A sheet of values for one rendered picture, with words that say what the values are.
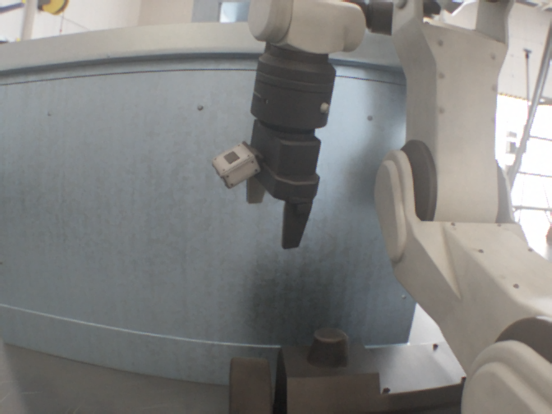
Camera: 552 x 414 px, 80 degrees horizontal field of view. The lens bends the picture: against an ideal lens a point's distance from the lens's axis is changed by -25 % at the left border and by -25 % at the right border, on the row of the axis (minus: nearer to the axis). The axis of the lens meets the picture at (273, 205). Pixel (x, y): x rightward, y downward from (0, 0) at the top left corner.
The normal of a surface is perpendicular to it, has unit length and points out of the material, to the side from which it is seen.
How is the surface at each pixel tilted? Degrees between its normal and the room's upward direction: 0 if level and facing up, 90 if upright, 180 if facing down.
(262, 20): 93
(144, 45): 67
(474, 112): 90
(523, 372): 90
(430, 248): 40
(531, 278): 10
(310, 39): 109
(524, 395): 45
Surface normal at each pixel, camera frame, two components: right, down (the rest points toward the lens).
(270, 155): -0.90, 0.08
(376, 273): 0.00, 0.16
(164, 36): 0.02, -0.23
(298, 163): 0.41, 0.48
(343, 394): 0.08, -0.58
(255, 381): 0.10, -0.93
